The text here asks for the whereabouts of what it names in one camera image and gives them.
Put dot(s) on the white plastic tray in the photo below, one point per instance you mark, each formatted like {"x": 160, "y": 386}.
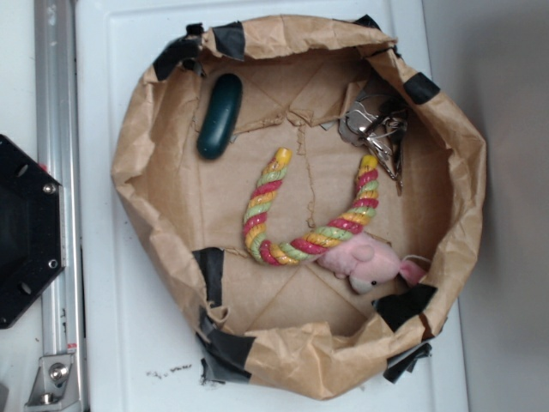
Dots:
{"x": 141, "y": 353}

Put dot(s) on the silver key bunch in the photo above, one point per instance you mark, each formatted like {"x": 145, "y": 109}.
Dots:
{"x": 379, "y": 123}

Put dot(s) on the multicolored twisted rope toy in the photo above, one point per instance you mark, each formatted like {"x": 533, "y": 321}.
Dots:
{"x": 322, "y": 239}

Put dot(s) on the pink plush toy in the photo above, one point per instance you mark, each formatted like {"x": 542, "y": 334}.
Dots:
{"x": 367, "y": 262}

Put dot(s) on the metal corner bracket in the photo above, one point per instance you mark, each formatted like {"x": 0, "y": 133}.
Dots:
{"x": 55, "y": 387}

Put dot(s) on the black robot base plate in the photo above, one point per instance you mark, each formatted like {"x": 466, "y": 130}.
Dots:
{"x": 31, "y": 235}

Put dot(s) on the dark green oval case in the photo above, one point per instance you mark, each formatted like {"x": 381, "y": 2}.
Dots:
{"x": 221, "y": 117}

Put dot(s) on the aluminium extrusion rail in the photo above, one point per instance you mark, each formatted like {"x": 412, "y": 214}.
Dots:
{"x": 62, "y": 303}

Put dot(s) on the brown paper bag bin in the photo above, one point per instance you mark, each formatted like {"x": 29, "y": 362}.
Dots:
{"x": 298, "y": 328}

